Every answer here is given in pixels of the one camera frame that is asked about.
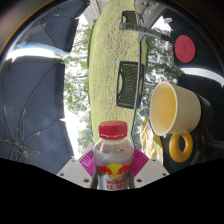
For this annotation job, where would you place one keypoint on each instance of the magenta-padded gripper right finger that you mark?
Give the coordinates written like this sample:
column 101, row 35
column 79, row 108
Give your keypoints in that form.
column 150, row 171

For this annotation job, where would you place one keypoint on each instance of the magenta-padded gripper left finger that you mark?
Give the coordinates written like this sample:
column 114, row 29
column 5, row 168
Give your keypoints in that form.
column 75, row 171

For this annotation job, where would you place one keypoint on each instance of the black mesh patio chair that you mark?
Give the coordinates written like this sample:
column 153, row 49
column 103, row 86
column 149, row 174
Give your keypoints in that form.
column 128, row 17
column 128, row 85

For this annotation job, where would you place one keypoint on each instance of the flat round red coaster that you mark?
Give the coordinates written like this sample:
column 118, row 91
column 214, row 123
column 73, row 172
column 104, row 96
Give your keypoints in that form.
column 185, row 49

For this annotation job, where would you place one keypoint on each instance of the red-capped clear drink bottle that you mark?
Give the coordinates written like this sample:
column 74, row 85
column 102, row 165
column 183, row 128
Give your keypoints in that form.
column 113, row 156

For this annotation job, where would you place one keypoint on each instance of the navy umbrella with light-blue edge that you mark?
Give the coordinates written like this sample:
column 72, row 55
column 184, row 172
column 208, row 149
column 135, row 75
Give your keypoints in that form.
column 56, row 23

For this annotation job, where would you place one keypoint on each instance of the large navy patio umbrella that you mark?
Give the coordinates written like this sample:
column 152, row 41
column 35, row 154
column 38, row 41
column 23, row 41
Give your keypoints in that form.
column 30, row 110

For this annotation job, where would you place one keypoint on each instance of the crumpled yellow foil packet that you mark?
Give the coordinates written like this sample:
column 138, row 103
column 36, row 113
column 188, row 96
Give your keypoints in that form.
column 149, row 141

